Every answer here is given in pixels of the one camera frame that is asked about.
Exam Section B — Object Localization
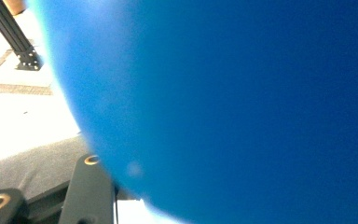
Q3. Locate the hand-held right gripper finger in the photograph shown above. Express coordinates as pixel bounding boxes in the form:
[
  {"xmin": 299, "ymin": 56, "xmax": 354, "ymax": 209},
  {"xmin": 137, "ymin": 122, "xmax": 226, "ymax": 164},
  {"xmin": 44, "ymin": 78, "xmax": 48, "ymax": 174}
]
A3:
[{"xmin": 58, "ymin": 154, "xmax": 117, "ymax": 224}]

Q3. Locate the blue bottle with white cap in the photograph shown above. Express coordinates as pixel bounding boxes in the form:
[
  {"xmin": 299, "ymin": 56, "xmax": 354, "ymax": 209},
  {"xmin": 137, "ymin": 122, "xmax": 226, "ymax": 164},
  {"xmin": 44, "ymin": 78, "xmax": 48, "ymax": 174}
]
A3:
[{"xmin": 36, "ymin": 0, "xmax": 358, "ymax": 224}]

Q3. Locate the black metal stand post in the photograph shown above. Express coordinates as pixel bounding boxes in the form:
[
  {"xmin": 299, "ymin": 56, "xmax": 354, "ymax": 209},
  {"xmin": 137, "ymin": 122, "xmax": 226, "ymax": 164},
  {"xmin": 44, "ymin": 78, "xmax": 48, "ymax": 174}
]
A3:
[{"xmin": 0, "ymin": 0, "xmax": 45, "ymax": 72}]

